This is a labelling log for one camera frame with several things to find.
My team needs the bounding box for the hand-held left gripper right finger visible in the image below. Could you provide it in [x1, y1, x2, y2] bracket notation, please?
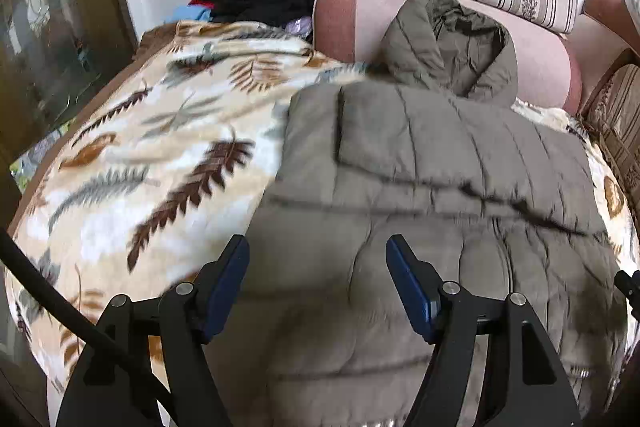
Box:
[385, 234, 583, 427]

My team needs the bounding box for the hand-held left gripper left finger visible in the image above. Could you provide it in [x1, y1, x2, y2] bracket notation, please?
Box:
[56, 234, 251, 427]

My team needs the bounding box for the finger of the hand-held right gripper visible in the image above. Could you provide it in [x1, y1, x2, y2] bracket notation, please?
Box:
[615, 270, 640, 323]

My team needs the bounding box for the olive quilted hooded jacket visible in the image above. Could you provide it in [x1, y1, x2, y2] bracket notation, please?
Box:
[197, 0, 628, 427]

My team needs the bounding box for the person's right forearm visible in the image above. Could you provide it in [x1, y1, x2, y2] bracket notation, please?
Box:
[583, 0, 640, 42]

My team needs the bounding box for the leaf print fleece blanket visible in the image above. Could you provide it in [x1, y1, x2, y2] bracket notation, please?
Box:
[5, 21, 636, 427]

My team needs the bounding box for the brown patterned sofa armrest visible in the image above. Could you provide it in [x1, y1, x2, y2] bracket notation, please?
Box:
[577, 49, 640, 228]

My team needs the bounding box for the pink sofa bolster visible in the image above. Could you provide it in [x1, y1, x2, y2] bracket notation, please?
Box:
[313, 0, 584, 115]

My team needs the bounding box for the blue garment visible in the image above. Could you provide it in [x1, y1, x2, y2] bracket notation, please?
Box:
[172, 5, 213, 24]

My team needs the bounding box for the wooden glass door cabinet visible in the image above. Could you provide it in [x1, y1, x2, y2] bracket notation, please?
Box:
[0, 0, 138, 158]

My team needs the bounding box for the black cable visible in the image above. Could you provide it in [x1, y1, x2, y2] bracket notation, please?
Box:
[0, 227, 176, 427]

